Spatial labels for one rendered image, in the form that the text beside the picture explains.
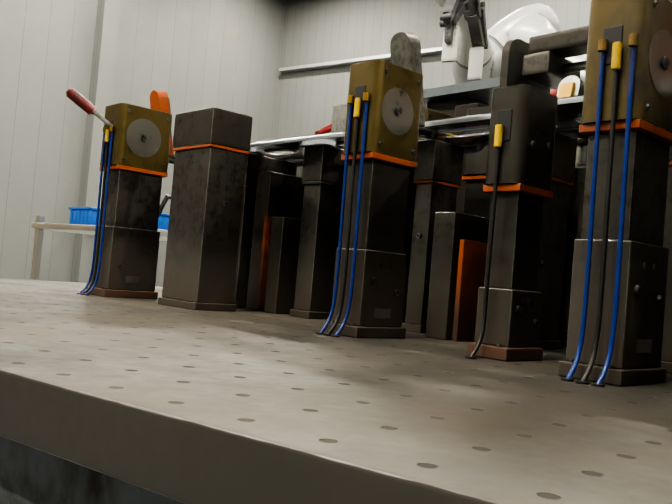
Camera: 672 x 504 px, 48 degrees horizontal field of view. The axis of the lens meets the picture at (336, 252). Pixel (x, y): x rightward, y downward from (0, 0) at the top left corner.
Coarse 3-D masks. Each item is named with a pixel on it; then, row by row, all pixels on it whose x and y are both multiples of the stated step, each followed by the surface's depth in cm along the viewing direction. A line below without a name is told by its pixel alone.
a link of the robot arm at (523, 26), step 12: (516, 12) 204; (528, 12) 202; (540, 12) 202; (552, 12) 203; (504, 24) 202; (516, 24) 200; (528, 24) 199; (540, 24) 198; (552, 24) 202; (492, 36) 202; (504, 36) 201; (516, 36) 199; (528, 36) 197; (576, 60) 189
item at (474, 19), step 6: (474, 0) 154; (480, 12) 156; (468, 18) 157; (474, 18) 156; (468, 24) 158; (474, 24) 157; (480, 24) 158; (474, 30) 158; (480, 30) 158; (474, 36) 159; (480, 36) 158; (474, 42) 160; (480, 42) 159; (486, 48) 159
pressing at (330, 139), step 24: (576, 96) 83; (432, 120) 102; (456, 120) 98; (480, 120) 101; (576, 120) 96; (264, 144) 129; (288, 144) 132; (312, 144) 130; (336, 144) 128; (456, 144) 119; (480, 144) 117
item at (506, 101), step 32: (512, 96) 79; (544, 96) 80; (512, 128) 79; (544, 128) 80; (512, 160) 78; (544, 160) 81; (512, 192) 79; (544, 192) 81; (512, 224) 79; (512, 256) 78; (480, 288) 81; (512, 288) 78; (480, 320) 80; (512, 320) 78; (480, 352) 79; (512, 352) 77
